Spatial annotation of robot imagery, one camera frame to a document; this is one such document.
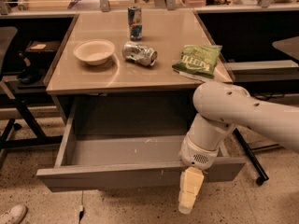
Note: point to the grey top drawer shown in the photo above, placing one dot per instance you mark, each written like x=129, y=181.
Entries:
x=118, y=142

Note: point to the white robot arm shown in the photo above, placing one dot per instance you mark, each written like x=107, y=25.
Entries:
x=220, y=108

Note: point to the crushed silver can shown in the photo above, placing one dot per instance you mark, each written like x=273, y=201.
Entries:
x=139, y=53

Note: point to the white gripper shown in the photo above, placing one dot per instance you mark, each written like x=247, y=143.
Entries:
x=196, y=155

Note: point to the green chip bag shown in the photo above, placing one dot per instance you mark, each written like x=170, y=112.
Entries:
x=198, y=61

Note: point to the black wheeled stand base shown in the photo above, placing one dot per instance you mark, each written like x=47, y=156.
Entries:
x=254, y=161

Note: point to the white shoe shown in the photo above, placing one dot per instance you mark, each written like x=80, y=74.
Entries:
x=14, y=215

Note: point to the dark box with paper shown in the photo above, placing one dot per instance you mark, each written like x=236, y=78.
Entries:
x=42, y=53

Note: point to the upright blue silver can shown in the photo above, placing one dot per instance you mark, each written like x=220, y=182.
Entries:
x=135, y=22

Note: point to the grey drawer cabinet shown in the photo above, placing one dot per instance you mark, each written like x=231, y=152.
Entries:
x=168, y=32

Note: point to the white paper bowl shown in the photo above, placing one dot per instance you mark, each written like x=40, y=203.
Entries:
x=94, y=52

